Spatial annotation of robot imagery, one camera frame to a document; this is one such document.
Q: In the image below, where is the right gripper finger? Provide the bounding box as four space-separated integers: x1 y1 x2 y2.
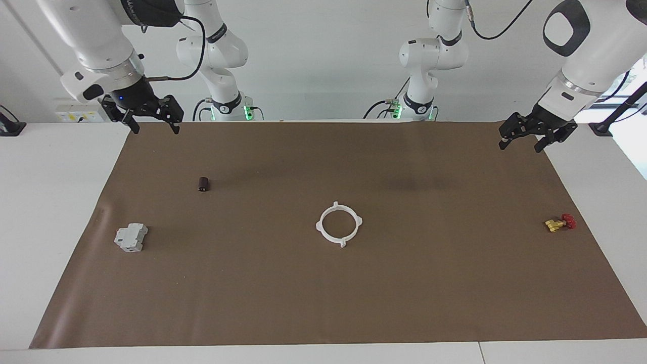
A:
147 95 184 135
101 99 141 134

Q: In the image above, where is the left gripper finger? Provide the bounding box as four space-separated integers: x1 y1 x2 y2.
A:
534 124 578 153
498 112 534 151

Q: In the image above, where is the white half ring pipe clamp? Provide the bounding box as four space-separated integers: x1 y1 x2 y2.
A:
334 202 363 247
316 201 345 248

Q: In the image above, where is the black stand arm with base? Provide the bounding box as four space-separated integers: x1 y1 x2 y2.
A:
589 81 647 138

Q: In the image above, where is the bright window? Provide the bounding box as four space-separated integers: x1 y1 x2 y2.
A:
576 66 647 180

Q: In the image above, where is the black table clamp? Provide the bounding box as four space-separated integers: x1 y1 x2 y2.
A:
0 105 27 137

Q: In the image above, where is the grey circuit breaker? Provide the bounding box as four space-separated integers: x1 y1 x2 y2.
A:
114 223 149 253

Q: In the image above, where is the brown paper table mat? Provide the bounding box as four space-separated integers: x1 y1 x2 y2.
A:
29 120 647 349

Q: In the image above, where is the black base cable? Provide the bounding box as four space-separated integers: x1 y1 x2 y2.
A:
192 99 213 122
363 76 410 120

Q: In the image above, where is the white wall socket strip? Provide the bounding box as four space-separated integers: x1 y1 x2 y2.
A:
55 99 104 123

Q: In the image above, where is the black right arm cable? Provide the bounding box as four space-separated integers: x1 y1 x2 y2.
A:
144 15 207 81

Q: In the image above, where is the brass valve with red handle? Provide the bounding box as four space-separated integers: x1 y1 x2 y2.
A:
544 213 577 233

